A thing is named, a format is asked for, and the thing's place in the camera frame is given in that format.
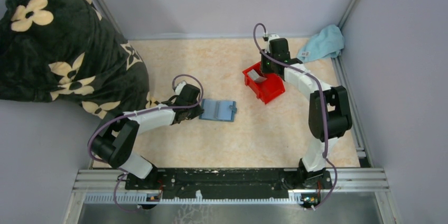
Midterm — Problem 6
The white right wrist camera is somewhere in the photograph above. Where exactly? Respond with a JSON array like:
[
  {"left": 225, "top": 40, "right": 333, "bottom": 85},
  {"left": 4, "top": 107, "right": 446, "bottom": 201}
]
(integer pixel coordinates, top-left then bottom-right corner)
[{"left": 267, "top": 34, "right": 280, "bottom": 42}]

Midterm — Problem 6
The black floral blanket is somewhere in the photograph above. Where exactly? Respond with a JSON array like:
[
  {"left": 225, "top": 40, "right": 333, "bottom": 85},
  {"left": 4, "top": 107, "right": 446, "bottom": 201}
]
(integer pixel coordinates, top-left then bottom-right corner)
[{"left": 1, "top": 0, "right": 157, "bottom": 118}]

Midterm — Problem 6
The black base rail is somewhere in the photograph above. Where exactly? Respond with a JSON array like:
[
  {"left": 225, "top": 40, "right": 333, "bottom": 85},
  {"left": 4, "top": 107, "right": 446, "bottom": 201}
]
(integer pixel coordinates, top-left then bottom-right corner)
[{"left": 125, "top": 167, "right": 333, "bottom": 206}]

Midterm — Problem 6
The light blue cloth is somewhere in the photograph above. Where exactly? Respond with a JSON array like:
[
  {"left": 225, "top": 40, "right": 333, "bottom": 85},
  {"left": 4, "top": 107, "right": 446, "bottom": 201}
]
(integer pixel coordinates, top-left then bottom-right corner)
[{"left": 296, "top": 24, "right": 345, "bottom": 63}]

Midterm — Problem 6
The teal card holder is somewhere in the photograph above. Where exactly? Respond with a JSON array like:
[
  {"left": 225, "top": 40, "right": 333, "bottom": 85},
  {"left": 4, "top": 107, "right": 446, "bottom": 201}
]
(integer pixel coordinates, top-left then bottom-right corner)
[{"left": 199, "top": 99, "right": 238, "bottom": 122}]

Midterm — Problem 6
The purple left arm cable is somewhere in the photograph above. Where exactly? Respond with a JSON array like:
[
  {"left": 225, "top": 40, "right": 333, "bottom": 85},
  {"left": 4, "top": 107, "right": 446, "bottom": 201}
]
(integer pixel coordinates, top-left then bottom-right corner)
[{"left": 87, "top": 73, "right": 204, "bottom": 213}]

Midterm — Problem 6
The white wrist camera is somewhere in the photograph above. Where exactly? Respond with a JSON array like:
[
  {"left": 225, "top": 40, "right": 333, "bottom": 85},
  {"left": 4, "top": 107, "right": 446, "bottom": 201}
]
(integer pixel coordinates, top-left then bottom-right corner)
[
  {"left": 267, "top": 34, "right": 280, "bottom": 42},
  {"left": 173, "top": 81, "right": 187, "bottom": 95}
]

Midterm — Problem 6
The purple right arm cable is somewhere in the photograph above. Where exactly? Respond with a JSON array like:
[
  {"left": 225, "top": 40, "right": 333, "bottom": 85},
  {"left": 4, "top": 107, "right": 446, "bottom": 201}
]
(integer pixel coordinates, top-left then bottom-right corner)
[{"left": 253, "top": 23, "right": 339, "bottom": 211}]

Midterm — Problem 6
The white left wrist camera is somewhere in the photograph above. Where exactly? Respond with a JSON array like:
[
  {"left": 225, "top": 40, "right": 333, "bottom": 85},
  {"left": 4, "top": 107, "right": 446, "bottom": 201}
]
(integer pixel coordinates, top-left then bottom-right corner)
[{"left": 173, "top": 81, "right": 187, "bottom": 95}]

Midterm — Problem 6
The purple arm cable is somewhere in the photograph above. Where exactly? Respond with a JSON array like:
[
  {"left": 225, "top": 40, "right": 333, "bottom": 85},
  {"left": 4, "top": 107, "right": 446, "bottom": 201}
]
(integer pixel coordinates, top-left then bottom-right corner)
[
  {"left": 253, "top": 23, "right": 339, "bottom": 211},
  {"left": 87, "top": 73, "right": 204, "bottom": 213}
]

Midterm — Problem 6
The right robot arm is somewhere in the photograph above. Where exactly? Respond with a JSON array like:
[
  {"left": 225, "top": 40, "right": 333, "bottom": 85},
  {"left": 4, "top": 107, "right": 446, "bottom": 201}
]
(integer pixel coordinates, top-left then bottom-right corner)
[{"left": 260, "top": 34, "right": 352, "bottom": 188}]

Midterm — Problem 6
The silver credit cards stack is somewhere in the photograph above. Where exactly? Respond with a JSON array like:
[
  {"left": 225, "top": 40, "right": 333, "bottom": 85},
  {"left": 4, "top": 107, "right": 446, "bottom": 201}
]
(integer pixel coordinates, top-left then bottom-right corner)
[{"left": 247, "top": 69, "right": 267, "bottom": 83}]

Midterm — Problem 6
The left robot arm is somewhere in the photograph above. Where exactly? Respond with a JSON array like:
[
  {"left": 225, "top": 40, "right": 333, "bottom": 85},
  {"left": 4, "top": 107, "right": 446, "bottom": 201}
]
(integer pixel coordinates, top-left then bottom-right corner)
[{"left": 89, "top": 81, "right": 203, "bottom": 189}]

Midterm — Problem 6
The red plastic bin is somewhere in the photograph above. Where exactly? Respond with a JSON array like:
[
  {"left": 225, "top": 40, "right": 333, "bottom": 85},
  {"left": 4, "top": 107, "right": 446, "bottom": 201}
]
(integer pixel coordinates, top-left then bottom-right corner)
[{"left": 242, "top": 62, "right": 285, "bottom": 104}]

